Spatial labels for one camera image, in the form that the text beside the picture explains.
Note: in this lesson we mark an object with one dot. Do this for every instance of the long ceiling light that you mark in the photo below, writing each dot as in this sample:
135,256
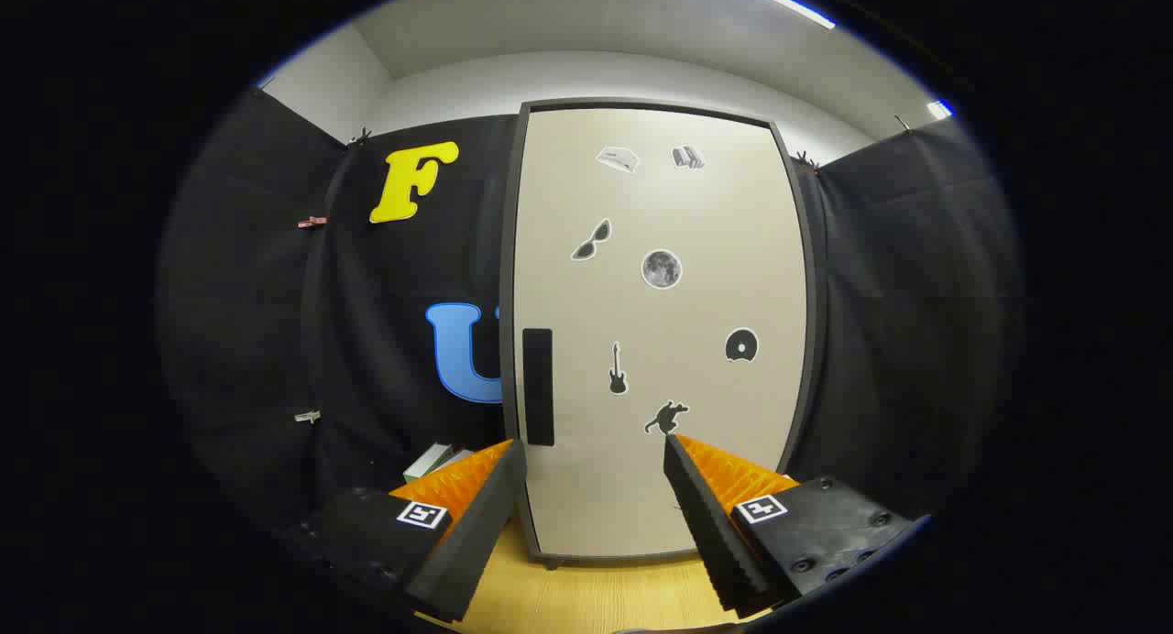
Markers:
779,0

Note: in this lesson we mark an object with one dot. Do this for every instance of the black backdrop cloth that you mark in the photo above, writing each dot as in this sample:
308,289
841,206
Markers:
257,322

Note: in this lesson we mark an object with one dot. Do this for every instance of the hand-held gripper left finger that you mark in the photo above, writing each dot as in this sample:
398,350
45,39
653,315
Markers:
476,533

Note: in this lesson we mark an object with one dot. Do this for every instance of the green white book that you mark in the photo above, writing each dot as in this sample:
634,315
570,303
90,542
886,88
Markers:
429,460

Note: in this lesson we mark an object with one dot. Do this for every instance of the silver clip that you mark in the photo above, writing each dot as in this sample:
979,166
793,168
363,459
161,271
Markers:
308,417

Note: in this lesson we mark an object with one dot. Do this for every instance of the small ceiling light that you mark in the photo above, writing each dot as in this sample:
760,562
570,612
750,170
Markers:
939,110

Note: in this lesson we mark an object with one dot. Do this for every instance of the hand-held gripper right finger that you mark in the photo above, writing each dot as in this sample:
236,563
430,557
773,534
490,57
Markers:
710,524

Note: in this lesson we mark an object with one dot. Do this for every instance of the red clip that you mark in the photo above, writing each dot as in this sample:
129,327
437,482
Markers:
312,222

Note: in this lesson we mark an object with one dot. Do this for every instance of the grey cabinet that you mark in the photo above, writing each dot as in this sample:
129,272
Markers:
509,249

